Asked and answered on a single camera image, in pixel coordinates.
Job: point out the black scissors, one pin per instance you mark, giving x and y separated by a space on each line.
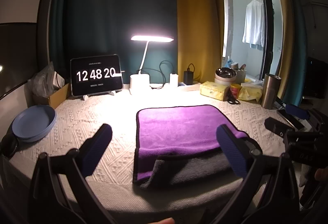
231 100

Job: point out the purple and grey towel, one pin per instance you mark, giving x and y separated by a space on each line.
177 146

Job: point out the clear plastic bag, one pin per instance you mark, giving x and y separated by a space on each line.
41 84

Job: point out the white power strip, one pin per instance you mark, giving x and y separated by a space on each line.
184 87

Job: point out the tablet showing clock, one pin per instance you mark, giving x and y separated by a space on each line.
95 75

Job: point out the steel tumbler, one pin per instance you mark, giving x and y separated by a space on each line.
271 87

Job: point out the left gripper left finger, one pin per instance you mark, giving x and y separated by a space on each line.
93 149

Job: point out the steel bowl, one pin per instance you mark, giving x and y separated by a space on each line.
225 76

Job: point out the left hand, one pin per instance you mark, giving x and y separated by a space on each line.
165 221

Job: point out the yellow tissue pack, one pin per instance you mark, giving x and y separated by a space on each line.
250 93
214 90

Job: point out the blue plastic plate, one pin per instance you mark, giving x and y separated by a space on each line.
34 123

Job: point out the hanging white shirt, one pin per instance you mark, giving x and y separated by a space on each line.
254 28

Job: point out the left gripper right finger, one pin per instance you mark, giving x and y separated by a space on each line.
240 152

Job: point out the black round object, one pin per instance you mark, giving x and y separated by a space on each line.
9 145

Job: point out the cardboard box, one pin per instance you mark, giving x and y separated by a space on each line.
56 98

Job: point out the right hand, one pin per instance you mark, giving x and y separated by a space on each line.
321 174

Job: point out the dark green curtain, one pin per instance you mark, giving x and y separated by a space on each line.
84 28

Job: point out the white textured tablecloth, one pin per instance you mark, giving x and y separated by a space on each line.
111 182

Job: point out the black power adapter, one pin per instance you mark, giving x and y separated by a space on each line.
188 77

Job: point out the yellow curtain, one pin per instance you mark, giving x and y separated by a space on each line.
200 27

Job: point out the white tablet stand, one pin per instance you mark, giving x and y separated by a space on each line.
112 93

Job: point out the white power adapter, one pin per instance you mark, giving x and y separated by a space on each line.
174 80

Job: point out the white desk lamp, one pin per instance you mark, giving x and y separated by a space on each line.
140 83

